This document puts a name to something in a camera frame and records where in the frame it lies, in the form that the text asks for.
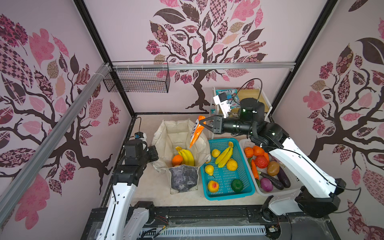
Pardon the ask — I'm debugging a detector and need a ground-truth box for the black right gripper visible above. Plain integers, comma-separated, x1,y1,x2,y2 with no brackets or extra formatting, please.
199,114,254,138

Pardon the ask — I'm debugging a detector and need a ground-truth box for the orange Fox's candy bag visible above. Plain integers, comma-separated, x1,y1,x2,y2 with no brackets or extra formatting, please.
190,116,206,148

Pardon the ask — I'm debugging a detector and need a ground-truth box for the cream canvas grocery bag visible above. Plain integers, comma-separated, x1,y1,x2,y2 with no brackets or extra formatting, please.
152,120,212,195

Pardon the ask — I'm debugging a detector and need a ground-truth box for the orange fruit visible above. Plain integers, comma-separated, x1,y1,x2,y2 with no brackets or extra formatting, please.
172,155,184,167

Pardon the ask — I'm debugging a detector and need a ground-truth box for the yellow banana bunch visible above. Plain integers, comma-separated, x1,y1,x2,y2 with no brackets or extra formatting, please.
215,142,234,168
176,147,195,167

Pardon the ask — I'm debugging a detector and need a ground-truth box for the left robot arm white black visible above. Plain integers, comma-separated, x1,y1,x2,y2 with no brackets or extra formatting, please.
97,136,159,240

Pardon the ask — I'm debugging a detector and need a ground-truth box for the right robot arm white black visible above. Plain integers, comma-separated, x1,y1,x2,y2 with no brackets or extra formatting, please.
197,115,346,218

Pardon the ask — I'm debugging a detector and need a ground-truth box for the green white candy bag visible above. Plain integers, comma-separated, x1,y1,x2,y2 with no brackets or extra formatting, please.
215,89,240,109

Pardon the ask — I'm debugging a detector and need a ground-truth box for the orange bell pepper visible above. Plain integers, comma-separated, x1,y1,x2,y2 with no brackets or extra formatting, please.
244,147,254,159

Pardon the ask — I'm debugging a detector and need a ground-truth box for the orange tomato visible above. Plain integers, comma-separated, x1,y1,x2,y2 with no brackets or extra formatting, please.
253,146,265,157

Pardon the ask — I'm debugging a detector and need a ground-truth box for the white wooden two-tier shelf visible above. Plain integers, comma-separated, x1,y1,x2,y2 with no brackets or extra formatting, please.
207,88,273,137

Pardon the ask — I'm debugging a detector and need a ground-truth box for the teal plastic fruit basket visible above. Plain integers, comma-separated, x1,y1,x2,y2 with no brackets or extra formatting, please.
201,138,256,201

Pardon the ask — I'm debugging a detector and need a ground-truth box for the red tomato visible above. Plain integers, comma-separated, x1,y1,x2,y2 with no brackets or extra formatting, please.
255,156,269,169

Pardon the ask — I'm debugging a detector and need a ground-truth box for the orange carrot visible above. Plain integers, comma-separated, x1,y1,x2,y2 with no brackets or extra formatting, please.
251,160,259,180

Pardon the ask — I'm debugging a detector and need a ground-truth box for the red yellow peach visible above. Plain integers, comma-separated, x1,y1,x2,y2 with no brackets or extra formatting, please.
207,181,220,193

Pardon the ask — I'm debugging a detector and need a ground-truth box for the green bell pepper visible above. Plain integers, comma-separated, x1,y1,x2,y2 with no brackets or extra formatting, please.
231,179,244,193

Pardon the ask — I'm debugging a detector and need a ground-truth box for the brown potato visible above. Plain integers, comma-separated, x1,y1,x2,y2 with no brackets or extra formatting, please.
267,161,280,177

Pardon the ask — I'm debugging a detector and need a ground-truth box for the purple red onion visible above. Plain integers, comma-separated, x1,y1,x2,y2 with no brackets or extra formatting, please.
260,178,274,193

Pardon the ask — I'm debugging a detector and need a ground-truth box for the purple eggplant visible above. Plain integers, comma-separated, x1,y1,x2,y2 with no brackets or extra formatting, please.
277,167,291,190

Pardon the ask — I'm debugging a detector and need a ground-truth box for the white plastic vegetable basket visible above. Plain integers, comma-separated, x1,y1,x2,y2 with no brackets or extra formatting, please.
240,139,303,197

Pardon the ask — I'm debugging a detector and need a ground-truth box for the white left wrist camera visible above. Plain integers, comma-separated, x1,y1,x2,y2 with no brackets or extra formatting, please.
134,131,147,142

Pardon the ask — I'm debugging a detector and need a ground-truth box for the aluminium frame bar rear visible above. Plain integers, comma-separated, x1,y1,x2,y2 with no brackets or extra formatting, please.
113,62,296,71

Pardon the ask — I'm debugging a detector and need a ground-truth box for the aluminium frame bar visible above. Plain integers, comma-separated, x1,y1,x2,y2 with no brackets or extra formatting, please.
113,62,296,71
1,63,111,224

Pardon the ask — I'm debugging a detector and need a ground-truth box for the black wire wall basket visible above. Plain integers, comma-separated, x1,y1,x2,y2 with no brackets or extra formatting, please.
104,60,171,93

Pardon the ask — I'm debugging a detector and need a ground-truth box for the white slotted cable duct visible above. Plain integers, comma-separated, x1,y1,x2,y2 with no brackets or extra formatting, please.
138,226,267,240

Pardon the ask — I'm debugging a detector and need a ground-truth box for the aluminium frame bar left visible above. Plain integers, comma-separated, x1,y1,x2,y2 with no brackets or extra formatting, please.
1,63,111,224

